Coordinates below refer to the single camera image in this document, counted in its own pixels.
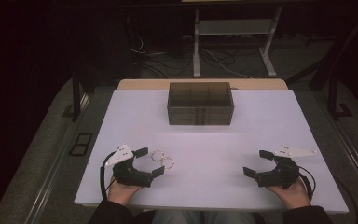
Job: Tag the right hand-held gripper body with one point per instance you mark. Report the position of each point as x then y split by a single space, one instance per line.
281 175

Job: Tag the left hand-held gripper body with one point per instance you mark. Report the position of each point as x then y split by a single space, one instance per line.
127 174

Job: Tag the smoky transparent drawer box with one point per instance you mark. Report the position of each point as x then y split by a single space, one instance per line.
200 95

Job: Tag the person's left hand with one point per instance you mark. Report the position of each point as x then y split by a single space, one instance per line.
121 193

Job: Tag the person's right hand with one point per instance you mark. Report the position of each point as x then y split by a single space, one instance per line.
293 196

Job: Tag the white board mat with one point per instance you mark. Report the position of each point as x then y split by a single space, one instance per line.
205 161

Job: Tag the black floor outlet plate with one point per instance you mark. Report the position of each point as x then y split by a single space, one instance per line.
80 144

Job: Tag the wooden table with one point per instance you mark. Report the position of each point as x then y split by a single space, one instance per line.
143 84

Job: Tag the black metal stand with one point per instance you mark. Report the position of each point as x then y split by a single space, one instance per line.
76 99
332 99

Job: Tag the metal floor rail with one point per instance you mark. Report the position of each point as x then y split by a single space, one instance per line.
357 168
52 174

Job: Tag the white metal desk frame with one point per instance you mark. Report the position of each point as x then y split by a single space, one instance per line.
234 27

